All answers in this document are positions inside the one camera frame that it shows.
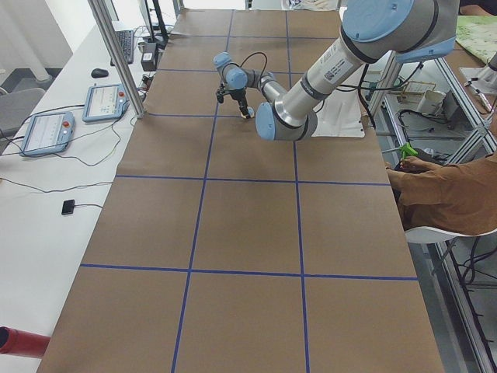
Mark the far teach pendant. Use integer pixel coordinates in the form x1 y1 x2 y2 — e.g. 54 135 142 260
82 84 129 123

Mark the teach pendant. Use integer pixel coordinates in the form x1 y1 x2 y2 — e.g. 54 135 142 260
20 111 75 157
82 84 129 123

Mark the small black square device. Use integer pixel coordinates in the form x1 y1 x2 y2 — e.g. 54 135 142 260
61 199 75 216

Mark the red cylinder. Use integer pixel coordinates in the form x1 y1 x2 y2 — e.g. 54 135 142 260
1 326 50 358

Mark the white cup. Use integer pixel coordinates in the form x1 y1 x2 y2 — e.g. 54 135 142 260
416 90 446 114

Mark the black computer mouse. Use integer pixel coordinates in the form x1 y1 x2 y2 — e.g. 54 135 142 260
91 68 109 78

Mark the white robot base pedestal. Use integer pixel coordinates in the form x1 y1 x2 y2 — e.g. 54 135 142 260
312 91 365 138

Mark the near teach pendant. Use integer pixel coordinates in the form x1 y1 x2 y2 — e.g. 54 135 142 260
20 111 75 157

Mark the black keyboard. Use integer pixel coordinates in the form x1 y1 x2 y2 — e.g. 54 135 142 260
115 30 134 64

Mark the aluminium frame post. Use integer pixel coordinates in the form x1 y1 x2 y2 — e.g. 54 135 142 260
88 0 145 119

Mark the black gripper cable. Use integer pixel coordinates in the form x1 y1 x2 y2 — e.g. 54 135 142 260
239 52 269 81

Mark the green clamp tool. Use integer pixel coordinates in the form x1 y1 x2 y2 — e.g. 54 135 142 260
399 142 418 159

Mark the light blue call bell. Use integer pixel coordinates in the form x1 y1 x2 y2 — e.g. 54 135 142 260
240 106 255 119

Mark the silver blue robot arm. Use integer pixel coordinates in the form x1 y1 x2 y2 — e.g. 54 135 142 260
214 1 460 141

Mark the person in brown clothes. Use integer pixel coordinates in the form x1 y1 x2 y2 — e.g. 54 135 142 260
385 153 496 235

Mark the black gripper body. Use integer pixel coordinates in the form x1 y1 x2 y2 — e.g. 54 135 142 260
219 82 245 102

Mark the aluminium frame table rail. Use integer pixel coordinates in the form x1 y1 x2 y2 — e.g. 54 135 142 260
377 58 496 163

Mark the black power adapter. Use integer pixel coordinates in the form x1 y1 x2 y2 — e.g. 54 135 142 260
141 43 158 71

